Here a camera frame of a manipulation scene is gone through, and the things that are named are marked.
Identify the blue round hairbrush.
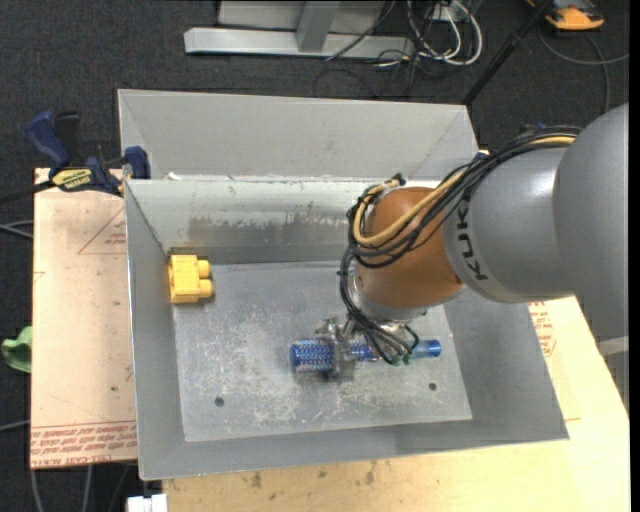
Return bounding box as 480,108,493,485
288,337,443,375

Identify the yellow toy building block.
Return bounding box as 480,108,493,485
167,253,216,305

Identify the grey metal bin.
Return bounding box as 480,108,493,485
117,88,570,482

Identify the brown cardboard board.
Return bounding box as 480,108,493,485
29,167,582,470

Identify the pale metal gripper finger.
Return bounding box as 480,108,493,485
329,349,359,383
314,318,352,347

